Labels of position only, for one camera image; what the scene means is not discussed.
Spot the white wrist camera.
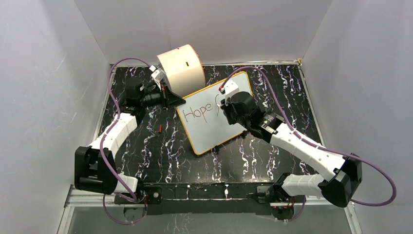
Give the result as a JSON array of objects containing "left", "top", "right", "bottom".
[
  {"left": 149, "top": 65, "right": 166, "bottom": 90},
  {"left": 219, "top": 79, "right": 239, "bottom": 105}
]

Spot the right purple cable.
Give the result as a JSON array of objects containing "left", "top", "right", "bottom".
[{"left": 219, "top": 66, "right": 397, "bottom": 222}]

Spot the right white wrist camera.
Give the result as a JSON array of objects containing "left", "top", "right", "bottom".
[{"left": 219, "top": 79, "right": 239, "bottom": 105}]

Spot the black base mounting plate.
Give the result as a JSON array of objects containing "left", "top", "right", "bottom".
[{"left": 114, "top": 182, "right": 303, "bottom": 219}]

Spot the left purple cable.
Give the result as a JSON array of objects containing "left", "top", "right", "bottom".
[{"left": 99, "top": 58, "right": 155, "bottom": 225}]

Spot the yellow framed whiteboard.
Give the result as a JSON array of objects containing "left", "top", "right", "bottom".
[{"left": 176, "top": 80, "right": 246, "bottom": 156}]

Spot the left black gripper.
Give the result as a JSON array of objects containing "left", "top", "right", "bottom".
[{"left": 141, "top": 83, "right": 187, "bottom": 112}]

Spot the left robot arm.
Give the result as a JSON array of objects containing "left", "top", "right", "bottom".
[{"left": 74, "top": 78, "right": 186, "bottom": 203}]

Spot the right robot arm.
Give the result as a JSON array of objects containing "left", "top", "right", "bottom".
[{"left": 220, "top": 91, "right": 362, "bottom": 208}]

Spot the purple cable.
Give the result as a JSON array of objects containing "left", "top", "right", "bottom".
[
  {"left": 99, "top": 58, "right": 155, "bottom": 225},
  {"left": 219, "top": 66, "right": 397, "bottom": 222}
]

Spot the aluminium frame rail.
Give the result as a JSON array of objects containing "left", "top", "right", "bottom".
[{"left": 64, "top": 182, "right": 355, "bottom": 208}]

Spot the beige cylindrical container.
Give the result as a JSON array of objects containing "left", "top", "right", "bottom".
[{"left": 157, "top": 44, "right": 206, "bottom": 97}]

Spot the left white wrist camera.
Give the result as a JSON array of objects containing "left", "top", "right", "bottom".
[{"left": 149, "top": 65, "right": 166, "bottom": 90}]

